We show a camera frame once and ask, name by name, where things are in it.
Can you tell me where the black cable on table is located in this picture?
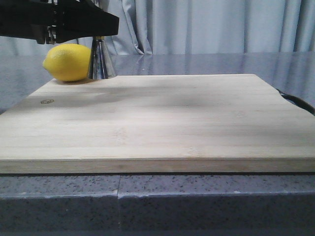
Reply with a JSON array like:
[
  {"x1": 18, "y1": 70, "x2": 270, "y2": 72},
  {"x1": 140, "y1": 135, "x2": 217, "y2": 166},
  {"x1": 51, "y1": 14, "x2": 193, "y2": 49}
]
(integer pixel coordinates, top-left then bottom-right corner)
[{"x1": 275, "y1": 88, "x2": 315, "y2": 117}]

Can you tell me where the steel double jigger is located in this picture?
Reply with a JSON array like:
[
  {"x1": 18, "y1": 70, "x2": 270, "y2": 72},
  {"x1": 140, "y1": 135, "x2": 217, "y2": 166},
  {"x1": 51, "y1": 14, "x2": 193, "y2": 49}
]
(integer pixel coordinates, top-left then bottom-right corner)
[{"x1": 87, "y1": 36, "x2": 116, "y2": 80}]

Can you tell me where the yellow lemon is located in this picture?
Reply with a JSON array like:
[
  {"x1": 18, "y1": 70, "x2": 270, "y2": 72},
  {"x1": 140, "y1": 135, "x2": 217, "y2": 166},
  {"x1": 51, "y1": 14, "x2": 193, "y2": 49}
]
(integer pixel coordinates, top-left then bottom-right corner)
[{"x1": 42, "y1": 44, "x2": 91, "y2": 82}]

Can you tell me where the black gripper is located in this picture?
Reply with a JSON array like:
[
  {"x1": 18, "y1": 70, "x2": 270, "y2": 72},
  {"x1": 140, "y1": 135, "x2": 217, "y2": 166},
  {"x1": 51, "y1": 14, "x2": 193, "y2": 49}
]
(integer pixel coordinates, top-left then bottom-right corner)
[{"x1": 0, "y1": 0, "x2": 119, "y2": 44}]

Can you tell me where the wooden cutting board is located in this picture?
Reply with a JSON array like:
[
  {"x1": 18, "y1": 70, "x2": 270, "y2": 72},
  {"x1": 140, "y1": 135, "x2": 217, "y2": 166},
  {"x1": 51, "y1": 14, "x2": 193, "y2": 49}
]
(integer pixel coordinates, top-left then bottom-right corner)
[{"x1": 0, "y1": 74, "x2": 315, "y2": 174}]

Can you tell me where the grey curtain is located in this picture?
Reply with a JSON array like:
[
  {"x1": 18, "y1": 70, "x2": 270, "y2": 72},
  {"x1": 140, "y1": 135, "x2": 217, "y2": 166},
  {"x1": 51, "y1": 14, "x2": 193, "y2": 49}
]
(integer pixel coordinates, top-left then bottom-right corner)
[{"x1": 0, "y1": 0, "x2": 315, "y2": 58}]

